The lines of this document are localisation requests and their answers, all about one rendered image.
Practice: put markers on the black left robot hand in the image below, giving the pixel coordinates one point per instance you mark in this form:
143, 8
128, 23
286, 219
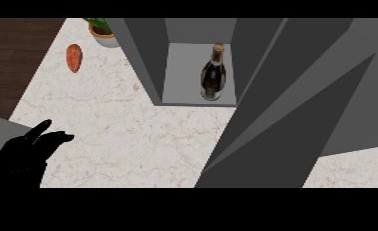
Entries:
24, 155

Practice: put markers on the grey cabinet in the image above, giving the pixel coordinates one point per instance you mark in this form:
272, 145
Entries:
196, 61

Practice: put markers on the dark wine bottle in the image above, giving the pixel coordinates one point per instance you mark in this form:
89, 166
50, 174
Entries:
213, 76

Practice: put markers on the dark grey cabinet door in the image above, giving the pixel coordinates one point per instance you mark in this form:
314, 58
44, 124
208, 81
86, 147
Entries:
281, 125

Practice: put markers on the potted green plant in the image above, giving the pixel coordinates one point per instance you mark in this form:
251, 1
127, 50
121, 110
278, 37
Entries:
102, 32

